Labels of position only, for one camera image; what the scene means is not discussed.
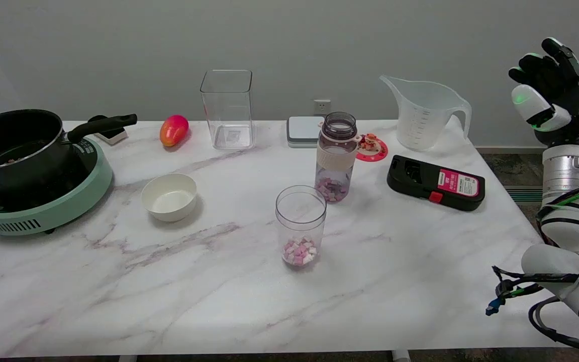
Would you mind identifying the red yellow mango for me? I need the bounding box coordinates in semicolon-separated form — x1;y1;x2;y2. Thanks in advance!
159;115;189;148

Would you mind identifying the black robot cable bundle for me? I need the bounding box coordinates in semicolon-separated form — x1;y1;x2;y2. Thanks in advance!
486;168;579;352

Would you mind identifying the black device with pink label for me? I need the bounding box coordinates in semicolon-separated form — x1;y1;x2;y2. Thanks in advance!
387;155;486;212

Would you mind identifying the black saucepan with handle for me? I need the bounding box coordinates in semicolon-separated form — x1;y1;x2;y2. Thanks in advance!
0;109;138;194

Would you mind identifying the white round bowl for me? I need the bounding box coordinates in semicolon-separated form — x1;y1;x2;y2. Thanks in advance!
141;173;198;223

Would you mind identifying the clear square plastic container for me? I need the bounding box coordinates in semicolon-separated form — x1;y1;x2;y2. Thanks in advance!
200;69;256;150

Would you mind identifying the green induction cooker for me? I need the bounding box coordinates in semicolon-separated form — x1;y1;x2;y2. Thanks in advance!
0;137;114;236

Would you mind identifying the purple clear water bottle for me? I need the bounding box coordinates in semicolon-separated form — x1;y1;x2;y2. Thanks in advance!
315;112;361;203

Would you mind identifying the large translucent measuring jug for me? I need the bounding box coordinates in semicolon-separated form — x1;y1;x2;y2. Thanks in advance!
379;75;472;152

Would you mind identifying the round red coaster with figure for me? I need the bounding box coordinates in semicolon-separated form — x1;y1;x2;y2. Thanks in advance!
355;133;389;162

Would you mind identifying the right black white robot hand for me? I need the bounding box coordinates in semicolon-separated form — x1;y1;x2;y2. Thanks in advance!
509;37;579;147

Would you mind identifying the small white black gadget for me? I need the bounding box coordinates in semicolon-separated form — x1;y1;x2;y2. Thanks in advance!
88;115;128;146

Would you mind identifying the floor vent grille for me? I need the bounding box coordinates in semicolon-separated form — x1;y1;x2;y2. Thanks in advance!
503;185;544;203

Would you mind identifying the clear cup with candy pieces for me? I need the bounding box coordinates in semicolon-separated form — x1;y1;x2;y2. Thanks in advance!
275;185;327;268

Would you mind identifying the grey white kitchen scale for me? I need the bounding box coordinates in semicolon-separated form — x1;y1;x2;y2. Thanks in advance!
286;116;326;148

